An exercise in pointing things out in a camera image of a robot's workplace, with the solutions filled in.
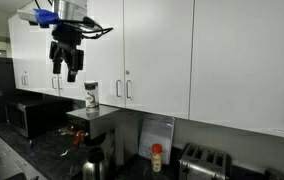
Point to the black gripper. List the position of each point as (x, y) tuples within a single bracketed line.
[(67, 33)]

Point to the white sugar container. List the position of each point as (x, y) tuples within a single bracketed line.
[(92, 100)]

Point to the white cabinet door with lock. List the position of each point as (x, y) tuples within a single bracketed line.
[(158, 50)]

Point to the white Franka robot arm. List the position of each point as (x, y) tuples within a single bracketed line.
[(69, 9)]

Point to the white base cabinet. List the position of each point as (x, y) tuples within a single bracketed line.
[(8, 160)]

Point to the black microwave oven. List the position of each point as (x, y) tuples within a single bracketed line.
[(32, 116)]

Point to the small packets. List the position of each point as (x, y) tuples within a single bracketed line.
[(63, 131)]

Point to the stainless steel coffee machine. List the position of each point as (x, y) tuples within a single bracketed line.
[(98, 125)]

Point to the small blue object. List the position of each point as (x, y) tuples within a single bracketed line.
[(31, 144)]

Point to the white paper scrap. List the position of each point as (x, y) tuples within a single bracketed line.
[(64, 153)]

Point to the stainless steel thermos carafe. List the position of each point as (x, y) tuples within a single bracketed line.
[(95, 168)]

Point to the spice jar with orange lid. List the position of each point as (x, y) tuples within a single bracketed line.
[(156, 160)]

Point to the stainless steel toaster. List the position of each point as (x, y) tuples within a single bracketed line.
[(202, 168)]

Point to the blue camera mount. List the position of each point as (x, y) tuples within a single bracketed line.
[(45, 16)]

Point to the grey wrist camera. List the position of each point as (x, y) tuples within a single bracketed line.
[(27, 16)]

